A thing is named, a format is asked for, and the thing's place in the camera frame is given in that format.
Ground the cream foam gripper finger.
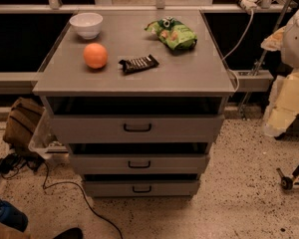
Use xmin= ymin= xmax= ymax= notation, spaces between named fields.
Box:
xmin=262 ymin=69 xmax=299 ymax=137

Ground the grey top drawer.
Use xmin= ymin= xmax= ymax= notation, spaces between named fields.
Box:
xmin=50 ymin=115 xmax=224 ymax=143

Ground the grey drawer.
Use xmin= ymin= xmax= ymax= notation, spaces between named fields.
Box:
xmin=69 ymin=154 xmax=210 ymax=175
xmin=50 ymin=115 xmax=224 ymax=143
xmin=83 ymin=180 xmax=200 ymax=197

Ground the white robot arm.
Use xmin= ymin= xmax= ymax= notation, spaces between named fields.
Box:
xmin=261 ymin=9 xmax=299 ymax=137

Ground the grey drawer cabinet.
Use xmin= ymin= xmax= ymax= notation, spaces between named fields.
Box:
xmin=32 ymin=9 xmax=237 ymax=198

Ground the grey middle drawer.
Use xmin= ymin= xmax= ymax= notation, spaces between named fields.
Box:
xmin=69 ymin=154 xmax=210 ymax=175

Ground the grey bottom drawer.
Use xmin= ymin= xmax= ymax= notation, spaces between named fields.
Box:
xmin=83 ymin=180 xmax=200 ymax=197

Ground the black wheeled stand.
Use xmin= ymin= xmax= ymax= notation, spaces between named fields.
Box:
xmin=277 ymin=164 xmax=299 ymax=190

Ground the metal diagonal pole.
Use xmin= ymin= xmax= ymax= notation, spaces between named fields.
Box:
xmin=238 ymin=0 xmax=293 ymax=120

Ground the green chip bag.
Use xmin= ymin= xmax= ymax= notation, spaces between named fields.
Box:
xmin=145 ymin=17 xmax=197 ymax=51

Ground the black chocolate bar wrapper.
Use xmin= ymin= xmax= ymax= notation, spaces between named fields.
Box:
xmin=119 ymin=55 xmax=159 ymax=74

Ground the orange fruit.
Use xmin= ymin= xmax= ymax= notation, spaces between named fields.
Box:
xmin=83 ymin=43 xmax=108 ymax=69

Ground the white bowl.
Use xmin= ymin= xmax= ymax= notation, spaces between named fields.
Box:
xmin=70 ymin=12 xmax=103 ymax=40

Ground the clear plastic bin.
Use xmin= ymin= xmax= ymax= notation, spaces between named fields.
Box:
xmin=28 ymin=112 xmax=68 ymax=160

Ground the black shoe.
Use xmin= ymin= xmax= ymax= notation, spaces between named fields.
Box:
xmin=53 ymin=227 xmax=83 ymax=239

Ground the brown backpack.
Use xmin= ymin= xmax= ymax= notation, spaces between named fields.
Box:
xmin=3 ymin=98 xmax=44 ymax=157

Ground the white power cable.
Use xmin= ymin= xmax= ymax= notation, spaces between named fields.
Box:
xmin=221 ymin=8 xmax=255 ymax=93

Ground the black floor cable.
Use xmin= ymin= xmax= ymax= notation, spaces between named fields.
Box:
xmin=0 ymin=152 xmax=124 ymax=239

